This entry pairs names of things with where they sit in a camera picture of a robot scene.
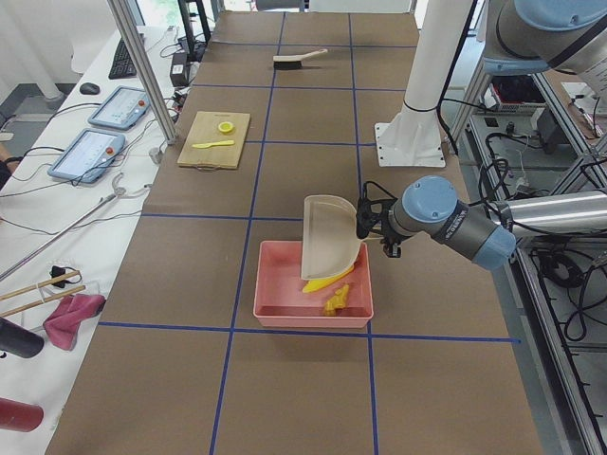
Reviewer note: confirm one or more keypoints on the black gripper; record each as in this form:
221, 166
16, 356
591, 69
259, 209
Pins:
385, 226

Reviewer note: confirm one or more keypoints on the beige plastic dustpan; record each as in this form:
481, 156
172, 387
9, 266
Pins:
330, 241

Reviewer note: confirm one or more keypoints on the tan toy ginger root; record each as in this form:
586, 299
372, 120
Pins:
337, 302

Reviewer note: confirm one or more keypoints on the yellow toy corn cob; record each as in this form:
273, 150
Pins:
319, 284

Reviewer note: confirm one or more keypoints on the beige hand brush black bristles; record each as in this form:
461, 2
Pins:
294, 62

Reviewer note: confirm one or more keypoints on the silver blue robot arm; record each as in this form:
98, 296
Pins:
523, 37

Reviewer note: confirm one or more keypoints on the pink plastic bin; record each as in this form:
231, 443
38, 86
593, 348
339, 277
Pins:
280, 302

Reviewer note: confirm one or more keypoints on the yellow plastic toy knife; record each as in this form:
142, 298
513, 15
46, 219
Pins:
207, 145

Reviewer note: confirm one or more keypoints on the yellow toy lemon slices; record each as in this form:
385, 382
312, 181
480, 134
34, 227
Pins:
225, 127

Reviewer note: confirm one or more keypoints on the wooden cutting board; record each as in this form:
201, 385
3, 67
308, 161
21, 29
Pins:
204, 129

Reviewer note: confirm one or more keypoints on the black power supply box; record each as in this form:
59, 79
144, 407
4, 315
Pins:
182, 70

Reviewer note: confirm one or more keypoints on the far blue teach pendant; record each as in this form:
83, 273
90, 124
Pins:
123, 108

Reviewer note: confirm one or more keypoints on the blue teach pendant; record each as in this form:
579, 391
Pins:
88, 156
123, 108

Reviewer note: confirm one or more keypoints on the metal grabber pole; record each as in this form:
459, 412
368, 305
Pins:
118, 192

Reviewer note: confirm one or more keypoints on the near blue teach pendant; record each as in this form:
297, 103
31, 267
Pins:
88, 156

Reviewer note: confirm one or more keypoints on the black keyboard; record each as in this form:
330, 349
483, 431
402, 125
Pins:
122, 66

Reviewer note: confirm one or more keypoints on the maroon cloth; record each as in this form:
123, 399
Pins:
63, 324

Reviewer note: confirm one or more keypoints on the black computer mouse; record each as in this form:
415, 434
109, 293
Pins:
89, 88

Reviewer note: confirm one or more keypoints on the black bottle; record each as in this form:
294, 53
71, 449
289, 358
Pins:
19, 341

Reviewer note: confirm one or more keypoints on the wooden sticks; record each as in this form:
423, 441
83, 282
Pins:
34, 295

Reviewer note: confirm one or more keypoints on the red bottle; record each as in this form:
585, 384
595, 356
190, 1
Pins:
19, 416

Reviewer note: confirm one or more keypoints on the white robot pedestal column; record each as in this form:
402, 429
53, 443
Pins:
412, 138

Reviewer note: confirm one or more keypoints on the aluminium frame post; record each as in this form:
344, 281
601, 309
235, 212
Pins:
125, 22

